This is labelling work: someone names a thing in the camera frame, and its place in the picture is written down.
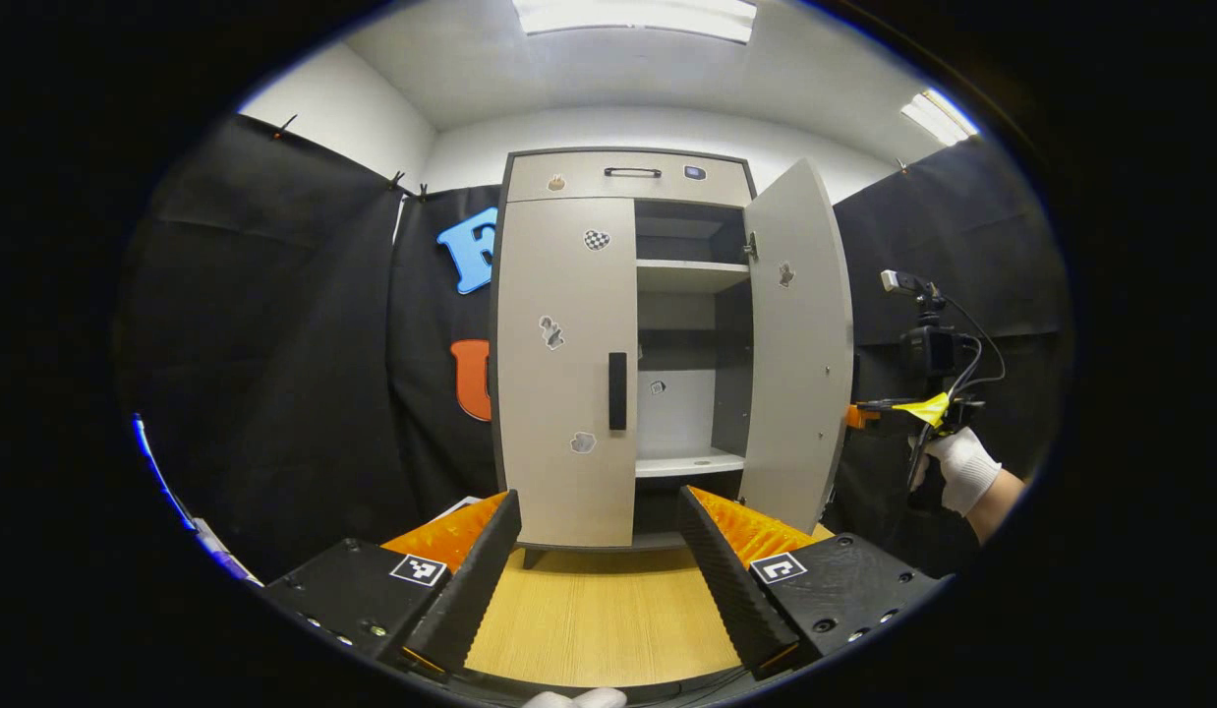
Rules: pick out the grey double-door shoe cabinet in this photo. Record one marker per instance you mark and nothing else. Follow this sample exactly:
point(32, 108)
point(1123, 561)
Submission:
point(569, 295)

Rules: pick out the large ceiling light panel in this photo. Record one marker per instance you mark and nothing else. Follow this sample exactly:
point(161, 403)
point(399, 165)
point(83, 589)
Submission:
point(638, 18)

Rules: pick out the metal door hinge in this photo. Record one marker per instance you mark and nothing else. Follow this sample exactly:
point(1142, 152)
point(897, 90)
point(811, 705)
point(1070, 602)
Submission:
point(751, 246)

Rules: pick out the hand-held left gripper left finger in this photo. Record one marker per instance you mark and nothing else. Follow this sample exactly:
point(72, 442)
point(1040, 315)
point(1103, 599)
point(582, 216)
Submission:
point(471, 580)

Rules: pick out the small ceiling light panel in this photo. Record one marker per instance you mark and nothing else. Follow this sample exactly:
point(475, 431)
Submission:
point(938, 116)

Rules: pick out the grey shoe cabinet door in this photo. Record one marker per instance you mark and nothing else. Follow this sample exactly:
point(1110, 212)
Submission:
point(795, 393)
point(559, 472)

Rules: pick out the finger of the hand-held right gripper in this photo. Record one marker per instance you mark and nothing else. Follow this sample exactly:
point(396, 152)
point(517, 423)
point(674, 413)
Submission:
point(925, 408)

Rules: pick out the black backdrop cloth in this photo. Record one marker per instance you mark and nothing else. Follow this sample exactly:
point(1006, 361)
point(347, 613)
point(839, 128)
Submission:
point(274, 344)

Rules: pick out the blue white banner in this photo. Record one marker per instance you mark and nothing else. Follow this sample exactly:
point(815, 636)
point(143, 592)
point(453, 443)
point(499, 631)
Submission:
point(161, 482)

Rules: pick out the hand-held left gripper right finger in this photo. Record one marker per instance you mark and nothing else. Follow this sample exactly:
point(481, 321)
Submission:
point(726, 580)

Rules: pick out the white cabinet shelf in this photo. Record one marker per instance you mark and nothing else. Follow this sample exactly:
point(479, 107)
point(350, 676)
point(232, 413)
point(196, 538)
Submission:
point(687, 275)
point(682, 462)

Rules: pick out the white printed book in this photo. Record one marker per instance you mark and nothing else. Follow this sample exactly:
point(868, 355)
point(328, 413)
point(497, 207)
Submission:
point(461, 509)

